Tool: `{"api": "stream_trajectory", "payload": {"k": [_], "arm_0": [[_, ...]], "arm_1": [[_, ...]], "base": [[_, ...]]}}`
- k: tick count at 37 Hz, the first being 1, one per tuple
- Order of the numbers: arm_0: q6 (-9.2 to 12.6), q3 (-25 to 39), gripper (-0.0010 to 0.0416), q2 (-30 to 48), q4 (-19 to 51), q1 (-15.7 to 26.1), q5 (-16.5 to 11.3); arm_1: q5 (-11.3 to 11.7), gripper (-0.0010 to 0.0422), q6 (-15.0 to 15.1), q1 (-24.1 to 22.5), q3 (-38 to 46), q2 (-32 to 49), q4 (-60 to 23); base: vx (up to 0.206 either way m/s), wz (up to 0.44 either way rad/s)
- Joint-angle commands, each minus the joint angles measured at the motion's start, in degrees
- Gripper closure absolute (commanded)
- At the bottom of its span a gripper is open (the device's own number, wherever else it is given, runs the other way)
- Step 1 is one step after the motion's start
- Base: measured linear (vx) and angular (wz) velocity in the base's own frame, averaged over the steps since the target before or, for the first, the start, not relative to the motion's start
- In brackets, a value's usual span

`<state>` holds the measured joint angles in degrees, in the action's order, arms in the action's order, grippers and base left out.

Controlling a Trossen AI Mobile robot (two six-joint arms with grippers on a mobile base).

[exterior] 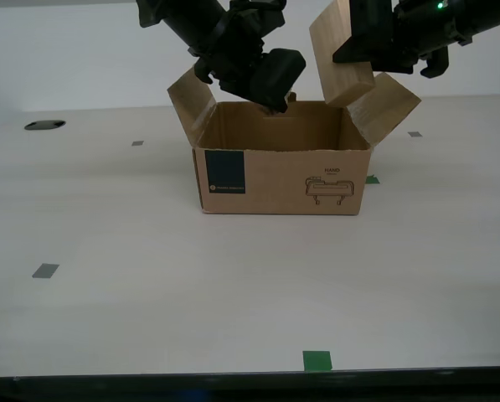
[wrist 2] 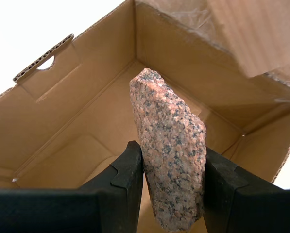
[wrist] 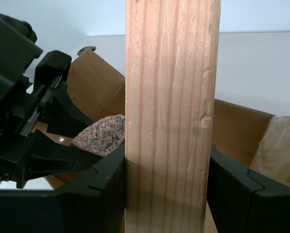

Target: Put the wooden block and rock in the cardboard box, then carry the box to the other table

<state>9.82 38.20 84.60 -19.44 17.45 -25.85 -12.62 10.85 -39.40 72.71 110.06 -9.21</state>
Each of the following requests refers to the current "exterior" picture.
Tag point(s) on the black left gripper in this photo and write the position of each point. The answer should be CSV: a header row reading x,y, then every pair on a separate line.
x,y
241,46

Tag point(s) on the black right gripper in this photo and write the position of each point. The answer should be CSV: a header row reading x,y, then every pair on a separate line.
x,y
425,29

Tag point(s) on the light wooden block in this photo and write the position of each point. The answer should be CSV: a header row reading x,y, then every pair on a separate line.
x,y
337,84

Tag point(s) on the brown cardboard box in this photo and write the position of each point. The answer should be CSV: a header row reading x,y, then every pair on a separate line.
x,y
283,184

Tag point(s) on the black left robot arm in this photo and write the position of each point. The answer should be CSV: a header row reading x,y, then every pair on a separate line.
x,y
178,17

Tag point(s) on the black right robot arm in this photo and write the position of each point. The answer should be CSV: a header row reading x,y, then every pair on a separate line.
x,y
484,17

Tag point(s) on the grey tape square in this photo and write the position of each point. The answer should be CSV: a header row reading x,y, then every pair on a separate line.
x,y
138,143
45,271
415,134

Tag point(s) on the black oval table grommet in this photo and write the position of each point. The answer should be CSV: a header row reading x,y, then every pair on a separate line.
x,y
45,125

